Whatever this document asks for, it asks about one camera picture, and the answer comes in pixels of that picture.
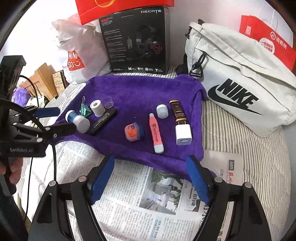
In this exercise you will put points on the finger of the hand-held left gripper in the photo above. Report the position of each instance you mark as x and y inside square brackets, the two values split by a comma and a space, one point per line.
[47, 112]
[62, 128]

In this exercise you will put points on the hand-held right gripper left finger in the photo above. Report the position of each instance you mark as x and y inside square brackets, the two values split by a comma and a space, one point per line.
[103, 183]

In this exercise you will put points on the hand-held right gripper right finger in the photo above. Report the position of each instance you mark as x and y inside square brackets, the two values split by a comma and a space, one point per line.
[197, 183]

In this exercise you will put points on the blue bottle with white cap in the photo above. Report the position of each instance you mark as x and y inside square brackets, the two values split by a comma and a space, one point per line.
[81, 124]

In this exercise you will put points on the green binder clip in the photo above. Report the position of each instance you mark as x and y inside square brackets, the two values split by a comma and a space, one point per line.
[85, 112]

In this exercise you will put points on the white tape roll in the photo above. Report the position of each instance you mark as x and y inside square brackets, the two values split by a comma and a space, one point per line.
[97, 109]

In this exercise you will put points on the black rectangular stick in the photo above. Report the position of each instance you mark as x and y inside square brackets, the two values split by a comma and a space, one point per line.
[101, 121]

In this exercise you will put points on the white cube charger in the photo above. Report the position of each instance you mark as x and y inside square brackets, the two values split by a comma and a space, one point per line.
[183, 134]

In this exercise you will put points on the small pink and blue jar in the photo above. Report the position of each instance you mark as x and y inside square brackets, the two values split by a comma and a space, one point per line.
[131, 132]

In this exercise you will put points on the dark brown gold tube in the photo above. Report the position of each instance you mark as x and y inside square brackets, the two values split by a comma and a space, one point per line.
[178, 113]

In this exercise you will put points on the white plug-in night light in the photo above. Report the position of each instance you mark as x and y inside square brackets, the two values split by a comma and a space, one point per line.
[161, 111]

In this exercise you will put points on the person's left hand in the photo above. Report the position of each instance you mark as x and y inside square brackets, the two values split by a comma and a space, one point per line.
[15, 166]

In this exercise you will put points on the white spotted plush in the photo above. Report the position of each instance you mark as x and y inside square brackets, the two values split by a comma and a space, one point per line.
[34, 100]

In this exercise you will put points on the purple plush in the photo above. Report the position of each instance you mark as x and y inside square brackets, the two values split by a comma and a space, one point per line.
[20, 96]

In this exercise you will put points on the brown patterned box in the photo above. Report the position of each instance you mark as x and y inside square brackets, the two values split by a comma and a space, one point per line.
[57, 82]

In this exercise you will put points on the wooden furniture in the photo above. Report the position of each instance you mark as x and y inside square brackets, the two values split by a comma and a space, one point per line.
[44, 78]

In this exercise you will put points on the spread newspaper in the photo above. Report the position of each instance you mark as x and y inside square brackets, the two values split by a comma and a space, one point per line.
[143, 208]

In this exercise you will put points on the clear plastic cap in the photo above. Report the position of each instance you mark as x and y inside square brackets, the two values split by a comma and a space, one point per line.
[109, 104]

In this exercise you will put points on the white plastic shopping bag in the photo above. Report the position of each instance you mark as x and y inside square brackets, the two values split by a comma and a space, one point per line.
[92, 58]

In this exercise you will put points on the purple towel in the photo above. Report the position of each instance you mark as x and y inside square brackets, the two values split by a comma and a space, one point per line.
[138, 97]

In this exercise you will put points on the black headset box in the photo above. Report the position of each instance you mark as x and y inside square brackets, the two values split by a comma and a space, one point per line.
[120, 46]

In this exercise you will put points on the red gold-print gift bag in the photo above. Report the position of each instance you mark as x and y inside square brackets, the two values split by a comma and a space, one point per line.
[87, 9]

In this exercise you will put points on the grey waist bag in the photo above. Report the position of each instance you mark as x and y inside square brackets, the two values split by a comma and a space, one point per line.
[231, 69]

